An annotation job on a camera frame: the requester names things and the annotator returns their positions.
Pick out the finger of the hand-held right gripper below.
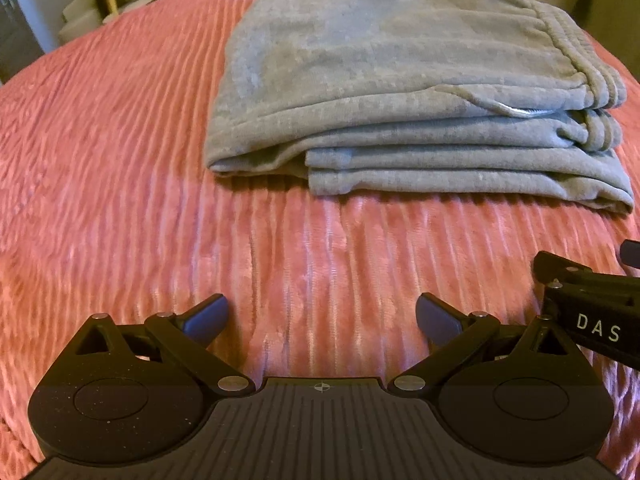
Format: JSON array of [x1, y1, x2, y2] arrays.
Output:
[[619, 240, 640, 278], [532, 250, 640, 304]]

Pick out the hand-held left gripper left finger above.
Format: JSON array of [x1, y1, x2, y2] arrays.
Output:
[[72, 294, 256, 395]]

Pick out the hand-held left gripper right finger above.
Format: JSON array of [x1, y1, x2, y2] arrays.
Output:
[[387, 292, 583, 395]]

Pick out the grey pants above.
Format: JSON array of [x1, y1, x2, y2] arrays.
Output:
[[206, 0, 636, 216]]

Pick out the pink ribbed blanket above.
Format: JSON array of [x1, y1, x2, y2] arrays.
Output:
[[0, 0, 640, 467]]

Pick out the white stool with yellow legs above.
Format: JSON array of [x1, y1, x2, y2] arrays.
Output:
[[57, 0, 166, 45]]

